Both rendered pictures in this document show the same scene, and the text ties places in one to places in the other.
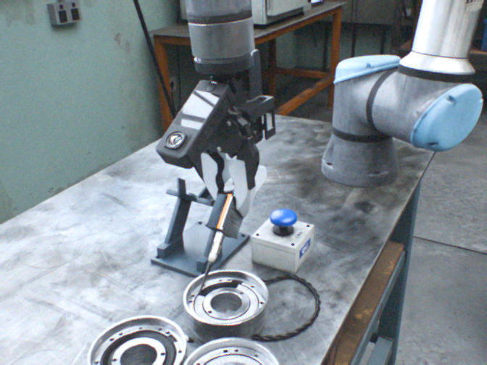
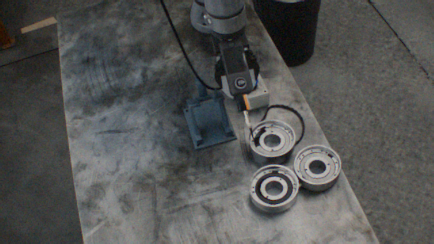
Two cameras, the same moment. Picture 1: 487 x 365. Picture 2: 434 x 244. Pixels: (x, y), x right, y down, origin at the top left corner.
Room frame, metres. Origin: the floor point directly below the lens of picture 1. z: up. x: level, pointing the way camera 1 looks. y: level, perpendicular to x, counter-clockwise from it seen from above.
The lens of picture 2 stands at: (0.03, 0.56, 1.77)
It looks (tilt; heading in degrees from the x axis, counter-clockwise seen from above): 50 degrees down; 320
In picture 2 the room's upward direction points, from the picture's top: 8 degrees counter-clockwise
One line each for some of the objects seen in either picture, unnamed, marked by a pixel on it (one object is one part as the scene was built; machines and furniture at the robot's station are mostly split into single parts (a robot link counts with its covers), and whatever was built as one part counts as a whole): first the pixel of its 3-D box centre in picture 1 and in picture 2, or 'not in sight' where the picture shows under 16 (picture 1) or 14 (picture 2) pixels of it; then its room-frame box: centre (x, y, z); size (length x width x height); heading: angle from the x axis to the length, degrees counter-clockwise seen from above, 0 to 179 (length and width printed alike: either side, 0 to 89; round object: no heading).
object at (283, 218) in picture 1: (282, 227); not in sight; (0.63, -0.06, 0.85); 0.04 x 0.04 x 0.05
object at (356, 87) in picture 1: (368, 92); not in sight; (0.91, -0.24, 0.97); 0.13 x 0.12 x 0.14; 31
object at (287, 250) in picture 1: (285, 240); (250, 90); (0.63, -0.06, 0.82); 0.08 x 0.07 x 0.05; 150
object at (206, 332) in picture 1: (226, 307); (272, 142); (0.49, 0.02, 0.82); 0.10 x 0.10 x 0.04
